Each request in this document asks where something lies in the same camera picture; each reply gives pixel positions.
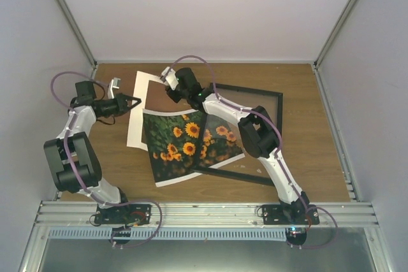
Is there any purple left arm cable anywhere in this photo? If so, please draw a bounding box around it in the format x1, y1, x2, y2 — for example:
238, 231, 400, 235
51, 71, 163, 249

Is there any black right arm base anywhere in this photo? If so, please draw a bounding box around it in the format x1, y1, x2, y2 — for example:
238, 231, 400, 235
256, 204, 320, 225

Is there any grey slotted cable duct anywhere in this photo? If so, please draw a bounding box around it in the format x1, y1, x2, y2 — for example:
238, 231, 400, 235
48, 227, 286, 241

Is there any black picture frame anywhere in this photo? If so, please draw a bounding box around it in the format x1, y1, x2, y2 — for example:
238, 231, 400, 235
192, 83, 284, 187

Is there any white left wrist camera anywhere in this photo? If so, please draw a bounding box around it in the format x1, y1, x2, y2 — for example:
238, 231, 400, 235
107, 77, 120, 99

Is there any aluminium mounting rail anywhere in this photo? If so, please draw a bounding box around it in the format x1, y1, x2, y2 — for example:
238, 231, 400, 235
34, 201, 379, 227

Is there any sunflower photo print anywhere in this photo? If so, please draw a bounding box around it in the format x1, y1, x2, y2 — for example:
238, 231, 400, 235
142, 108, 246, 189

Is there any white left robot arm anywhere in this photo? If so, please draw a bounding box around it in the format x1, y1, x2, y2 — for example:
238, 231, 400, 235
43, 78, 142, 224

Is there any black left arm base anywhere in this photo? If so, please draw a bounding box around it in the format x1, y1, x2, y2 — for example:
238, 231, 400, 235
89, 204, 152, 227

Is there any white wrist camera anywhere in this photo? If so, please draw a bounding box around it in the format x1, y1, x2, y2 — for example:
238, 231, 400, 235
107, 77, 120, 99
160, 66, 179, 90

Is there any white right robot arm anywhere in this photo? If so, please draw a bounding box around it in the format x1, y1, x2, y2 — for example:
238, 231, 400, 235
160, 67, 309, 224

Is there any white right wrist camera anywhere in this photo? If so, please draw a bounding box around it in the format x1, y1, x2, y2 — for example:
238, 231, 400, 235
160, 66, 179, 90

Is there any white photo mat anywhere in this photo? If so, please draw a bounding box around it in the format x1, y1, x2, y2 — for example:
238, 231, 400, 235
127, 71, 166, 151

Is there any aluminium enclosure frame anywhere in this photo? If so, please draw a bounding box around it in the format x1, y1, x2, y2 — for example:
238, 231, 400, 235
18, 0, 408, 272

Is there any clear acrylic sheet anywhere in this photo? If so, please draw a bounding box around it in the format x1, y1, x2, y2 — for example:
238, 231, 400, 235
198, 89, 277, 178

